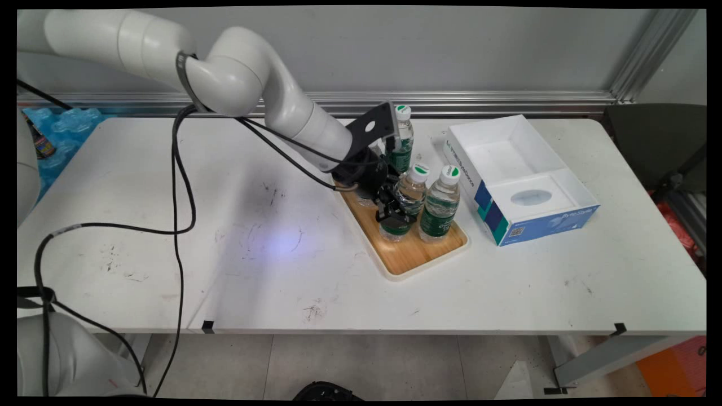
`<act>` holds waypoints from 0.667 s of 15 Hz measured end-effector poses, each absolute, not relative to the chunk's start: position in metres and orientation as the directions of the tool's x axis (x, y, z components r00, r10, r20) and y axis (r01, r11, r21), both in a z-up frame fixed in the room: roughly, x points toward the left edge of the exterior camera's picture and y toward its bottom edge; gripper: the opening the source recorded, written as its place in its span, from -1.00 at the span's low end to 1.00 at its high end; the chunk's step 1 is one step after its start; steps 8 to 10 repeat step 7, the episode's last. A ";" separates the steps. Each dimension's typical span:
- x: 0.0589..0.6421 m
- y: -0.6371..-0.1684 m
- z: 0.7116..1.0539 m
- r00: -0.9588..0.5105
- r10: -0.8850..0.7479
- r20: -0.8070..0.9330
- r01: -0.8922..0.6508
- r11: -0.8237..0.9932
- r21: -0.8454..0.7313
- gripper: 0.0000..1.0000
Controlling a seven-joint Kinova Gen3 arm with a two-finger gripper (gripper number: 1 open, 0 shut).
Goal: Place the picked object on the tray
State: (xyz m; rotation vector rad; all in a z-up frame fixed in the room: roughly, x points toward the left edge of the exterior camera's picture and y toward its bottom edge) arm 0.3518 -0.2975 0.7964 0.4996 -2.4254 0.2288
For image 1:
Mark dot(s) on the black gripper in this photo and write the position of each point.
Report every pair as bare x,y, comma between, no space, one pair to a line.
361,172

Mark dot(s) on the water bottle green label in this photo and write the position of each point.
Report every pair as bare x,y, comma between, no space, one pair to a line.
404,141
414,192
440,208

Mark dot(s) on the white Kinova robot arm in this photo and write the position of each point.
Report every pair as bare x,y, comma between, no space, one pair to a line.
237,73

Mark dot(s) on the wooden tray cream rim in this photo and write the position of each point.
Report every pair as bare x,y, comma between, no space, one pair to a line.
412,254

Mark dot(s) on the white blue cardboard box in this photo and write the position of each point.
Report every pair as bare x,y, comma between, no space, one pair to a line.
507,152

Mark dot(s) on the black round floor object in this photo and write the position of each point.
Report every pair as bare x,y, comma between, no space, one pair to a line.
327,392

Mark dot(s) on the black tape mark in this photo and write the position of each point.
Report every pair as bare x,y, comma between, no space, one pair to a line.
619,329
208,326

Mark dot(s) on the grey metal table leg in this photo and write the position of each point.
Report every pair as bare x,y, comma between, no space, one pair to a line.
609,358

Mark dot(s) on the red net bag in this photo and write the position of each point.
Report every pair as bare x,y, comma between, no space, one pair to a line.
679,225

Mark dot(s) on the blue shrink-wrapped bottle pack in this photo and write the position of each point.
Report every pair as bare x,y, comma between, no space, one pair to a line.
67,127

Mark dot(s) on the orange plastic crate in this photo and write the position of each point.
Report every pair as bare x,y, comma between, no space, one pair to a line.
677,366

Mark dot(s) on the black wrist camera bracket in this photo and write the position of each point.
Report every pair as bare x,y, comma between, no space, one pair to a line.
369,127

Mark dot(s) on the horizontal aluminium frame rail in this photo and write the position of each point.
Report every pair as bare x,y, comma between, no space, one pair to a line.
451,101

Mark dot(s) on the slanted aluminium frame post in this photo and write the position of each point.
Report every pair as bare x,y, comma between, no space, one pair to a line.
648,56

